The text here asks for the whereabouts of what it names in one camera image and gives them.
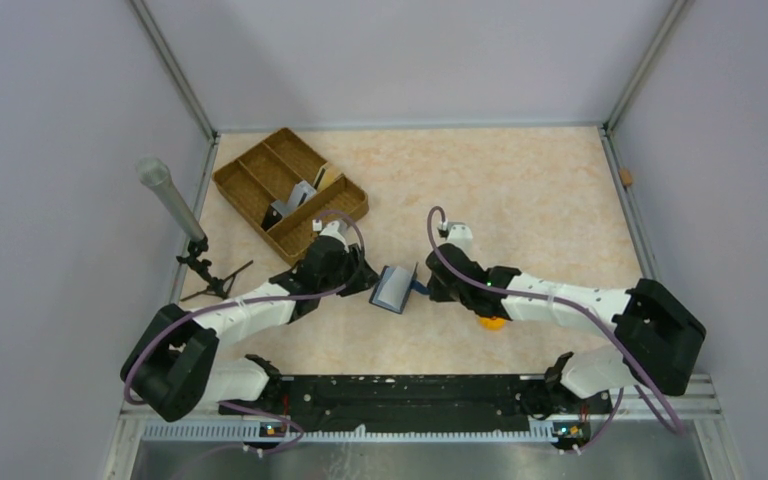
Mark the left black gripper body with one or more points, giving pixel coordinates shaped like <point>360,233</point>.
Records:
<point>350,273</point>

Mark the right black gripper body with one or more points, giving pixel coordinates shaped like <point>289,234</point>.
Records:
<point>441,292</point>

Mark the navy blue card holder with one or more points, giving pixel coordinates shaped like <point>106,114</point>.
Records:
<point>394,288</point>

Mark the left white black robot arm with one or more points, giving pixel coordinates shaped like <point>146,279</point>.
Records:
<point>170,369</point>

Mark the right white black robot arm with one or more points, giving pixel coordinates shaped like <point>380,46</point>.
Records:
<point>654,340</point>

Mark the silver card in tray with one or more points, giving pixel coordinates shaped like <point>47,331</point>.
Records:
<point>301,192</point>

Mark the gold card in tray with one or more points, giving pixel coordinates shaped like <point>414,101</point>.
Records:
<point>326,176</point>

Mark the yellow round toy block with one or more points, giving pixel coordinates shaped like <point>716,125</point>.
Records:
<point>492,323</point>

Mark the woven brown divided tray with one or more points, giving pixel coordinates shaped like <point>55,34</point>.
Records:
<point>280,185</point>

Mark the grey microphone on tripod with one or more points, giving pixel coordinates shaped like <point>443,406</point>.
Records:
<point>154,174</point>

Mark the small brown block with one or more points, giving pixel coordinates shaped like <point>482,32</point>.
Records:
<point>626,177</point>

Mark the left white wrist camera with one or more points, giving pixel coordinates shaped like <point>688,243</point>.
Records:
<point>335,229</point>

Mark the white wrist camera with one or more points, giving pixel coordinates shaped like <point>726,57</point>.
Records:
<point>335,229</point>
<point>457,234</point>

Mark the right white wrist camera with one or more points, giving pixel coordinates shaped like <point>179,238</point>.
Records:
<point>457,234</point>

